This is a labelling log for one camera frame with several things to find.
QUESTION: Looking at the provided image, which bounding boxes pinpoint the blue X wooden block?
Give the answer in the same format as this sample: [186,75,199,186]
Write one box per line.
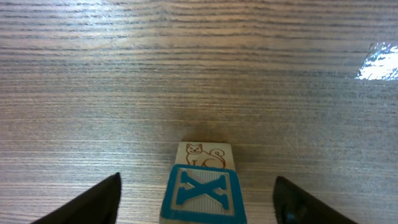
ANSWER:
[159,164,247,224]

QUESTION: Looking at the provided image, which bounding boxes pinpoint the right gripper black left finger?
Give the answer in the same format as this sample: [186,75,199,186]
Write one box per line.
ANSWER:
[32,172,121,224]

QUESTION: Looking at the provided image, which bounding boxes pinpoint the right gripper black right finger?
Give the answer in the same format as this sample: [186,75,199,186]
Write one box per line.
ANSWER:
[272,176,357,224]

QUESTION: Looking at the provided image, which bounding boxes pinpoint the red M dog block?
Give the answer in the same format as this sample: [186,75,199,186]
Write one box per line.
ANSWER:
[175,142,235,170]

